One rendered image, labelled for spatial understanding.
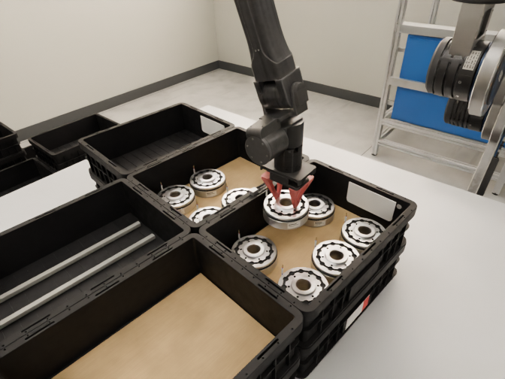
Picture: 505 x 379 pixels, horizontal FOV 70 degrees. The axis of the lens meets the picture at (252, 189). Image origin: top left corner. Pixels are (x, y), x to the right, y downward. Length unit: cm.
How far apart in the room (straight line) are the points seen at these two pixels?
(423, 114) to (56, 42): 300
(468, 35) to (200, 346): 88
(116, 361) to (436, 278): 77
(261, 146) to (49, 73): 322
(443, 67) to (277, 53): 50
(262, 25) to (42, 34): 316
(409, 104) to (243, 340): 222
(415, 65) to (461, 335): 193
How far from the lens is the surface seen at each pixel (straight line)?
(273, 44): 65
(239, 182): 107
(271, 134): 65
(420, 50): 259
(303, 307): 63
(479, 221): 129
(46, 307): 88
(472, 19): 102
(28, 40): 366
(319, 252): 82
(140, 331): 76
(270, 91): 68
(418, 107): 268
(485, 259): 117
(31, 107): 374
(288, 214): 79
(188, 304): 77
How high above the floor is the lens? 144
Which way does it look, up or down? 36 degrees down
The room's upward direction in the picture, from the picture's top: 2 degrees counter-clockwise
